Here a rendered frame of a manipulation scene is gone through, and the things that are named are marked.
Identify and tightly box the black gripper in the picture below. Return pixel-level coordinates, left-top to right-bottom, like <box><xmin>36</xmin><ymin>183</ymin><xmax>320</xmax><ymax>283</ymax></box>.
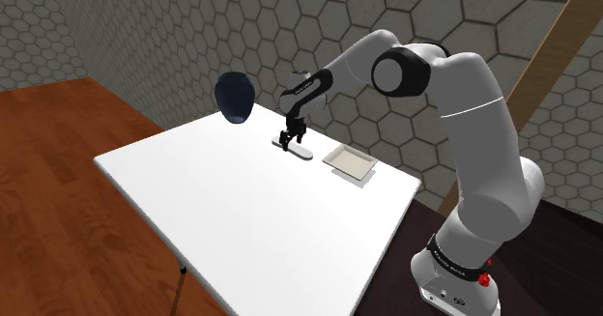
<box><xmin>278</xmin><ymin>115</ymin><xmax>308</xmax><ymax>153</ymax></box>

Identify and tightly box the white flat remote control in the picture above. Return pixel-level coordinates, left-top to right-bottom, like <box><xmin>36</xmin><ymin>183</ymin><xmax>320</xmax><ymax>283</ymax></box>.
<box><xmin>271</xmin><ymin>134</ymin><xmax>315</xmax><ymax>161</ymax></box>

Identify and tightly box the white square tray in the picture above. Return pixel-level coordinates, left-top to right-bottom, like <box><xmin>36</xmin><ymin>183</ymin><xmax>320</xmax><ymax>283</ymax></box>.
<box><xmin>321</xmin><ymin>143</ymin><xmax>380</xmax><ymax>183</ymax></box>

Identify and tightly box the dark blue vase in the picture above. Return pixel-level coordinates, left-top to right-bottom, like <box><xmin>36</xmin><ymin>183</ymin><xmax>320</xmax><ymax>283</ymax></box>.
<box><xmin>215</xmin><ymin>71</ymin><xmax>257</xmax><ymax>126</ymax></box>

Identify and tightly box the white table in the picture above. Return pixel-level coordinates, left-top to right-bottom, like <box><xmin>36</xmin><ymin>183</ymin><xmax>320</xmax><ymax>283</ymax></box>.
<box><xmin>92</xmin><ymin>102</ymin><xmax>422</xmax><ymax>316</ymax></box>

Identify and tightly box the brown wooden beam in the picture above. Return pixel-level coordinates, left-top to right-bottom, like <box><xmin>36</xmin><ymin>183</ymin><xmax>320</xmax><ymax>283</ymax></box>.
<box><xmin>437</xmin><ymin>0</ymin><xmax>603</xmax><ymax>218</ymax></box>

